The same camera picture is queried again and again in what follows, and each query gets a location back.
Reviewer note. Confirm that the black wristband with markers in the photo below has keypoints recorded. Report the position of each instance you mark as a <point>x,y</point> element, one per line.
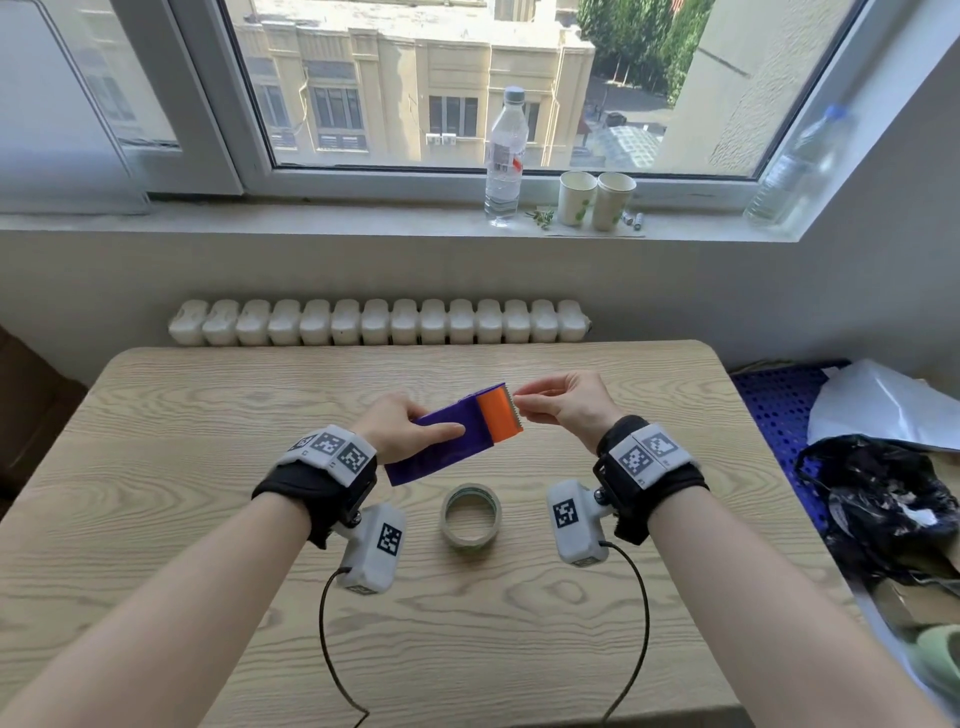
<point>330,457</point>
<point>645,461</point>

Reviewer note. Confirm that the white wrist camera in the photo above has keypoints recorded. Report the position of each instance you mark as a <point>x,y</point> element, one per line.
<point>574,525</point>
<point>375,551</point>

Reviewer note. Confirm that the person's left thumb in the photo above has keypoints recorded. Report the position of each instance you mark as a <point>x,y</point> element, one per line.
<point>439,433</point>

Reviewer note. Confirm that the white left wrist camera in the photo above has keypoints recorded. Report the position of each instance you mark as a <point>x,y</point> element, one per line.
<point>375,551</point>

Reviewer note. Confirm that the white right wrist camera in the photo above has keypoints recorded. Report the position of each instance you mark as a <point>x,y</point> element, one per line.
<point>574,525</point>

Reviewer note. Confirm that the person's left forearm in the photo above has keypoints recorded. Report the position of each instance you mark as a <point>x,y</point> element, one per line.
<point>150,622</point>

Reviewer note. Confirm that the person's left hand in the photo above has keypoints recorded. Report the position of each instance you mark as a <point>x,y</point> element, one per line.
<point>390,431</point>

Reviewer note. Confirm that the clear water bottle red label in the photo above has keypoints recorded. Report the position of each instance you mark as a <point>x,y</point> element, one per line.
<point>504,165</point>

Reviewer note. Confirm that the green slipper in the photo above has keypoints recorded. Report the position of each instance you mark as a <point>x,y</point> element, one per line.
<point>937,664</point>

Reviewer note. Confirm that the person's right forearm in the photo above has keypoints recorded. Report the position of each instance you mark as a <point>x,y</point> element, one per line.
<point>772,622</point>

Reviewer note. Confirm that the small batteries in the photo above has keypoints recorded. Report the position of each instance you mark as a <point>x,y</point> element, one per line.
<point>634,220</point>

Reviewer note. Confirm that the clear plastic bottle blue cap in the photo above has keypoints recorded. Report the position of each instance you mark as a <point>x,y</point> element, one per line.
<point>795,172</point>

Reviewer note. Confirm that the white open window sash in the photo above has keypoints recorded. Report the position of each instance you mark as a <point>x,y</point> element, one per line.
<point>52,112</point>

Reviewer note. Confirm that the black plastic bag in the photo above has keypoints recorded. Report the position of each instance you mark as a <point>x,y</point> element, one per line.
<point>877,495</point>

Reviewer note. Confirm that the person's right fingers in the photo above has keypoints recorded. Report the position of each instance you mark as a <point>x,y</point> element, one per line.
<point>538,396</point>

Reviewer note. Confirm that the white paper sheet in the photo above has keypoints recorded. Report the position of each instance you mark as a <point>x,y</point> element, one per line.
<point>885,405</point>

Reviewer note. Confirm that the black right wristband with markers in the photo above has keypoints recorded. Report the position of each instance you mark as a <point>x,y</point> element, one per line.
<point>645,461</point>

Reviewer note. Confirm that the white window frame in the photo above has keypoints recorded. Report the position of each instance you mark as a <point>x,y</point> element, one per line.
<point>225,97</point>

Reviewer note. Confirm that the green twig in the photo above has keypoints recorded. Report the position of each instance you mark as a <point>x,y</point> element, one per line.
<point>541,217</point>

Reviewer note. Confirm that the blue perforated mat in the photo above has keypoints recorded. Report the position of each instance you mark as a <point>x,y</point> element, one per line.
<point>772,420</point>

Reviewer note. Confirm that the dark brown cabinet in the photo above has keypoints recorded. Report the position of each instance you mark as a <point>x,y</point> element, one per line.
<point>34,420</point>

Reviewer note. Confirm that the white paper cup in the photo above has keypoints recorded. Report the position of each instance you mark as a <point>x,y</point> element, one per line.
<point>576,199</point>
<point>611,202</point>

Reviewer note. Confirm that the white radiator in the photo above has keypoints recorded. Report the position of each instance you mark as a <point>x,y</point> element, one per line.
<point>375,322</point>

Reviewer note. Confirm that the beige building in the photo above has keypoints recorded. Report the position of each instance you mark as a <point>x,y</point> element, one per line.
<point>390,82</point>

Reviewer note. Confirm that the black left wristband with markers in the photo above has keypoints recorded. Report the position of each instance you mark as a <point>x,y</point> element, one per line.
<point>330,457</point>

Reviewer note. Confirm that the person's right hand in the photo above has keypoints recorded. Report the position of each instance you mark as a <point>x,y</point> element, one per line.
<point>581,405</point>

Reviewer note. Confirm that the purple and orange tape dispenser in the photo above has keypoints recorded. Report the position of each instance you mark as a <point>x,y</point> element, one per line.
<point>442,450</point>

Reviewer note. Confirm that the clear tape roll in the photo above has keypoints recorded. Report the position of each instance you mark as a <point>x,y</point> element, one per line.
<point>471,534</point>

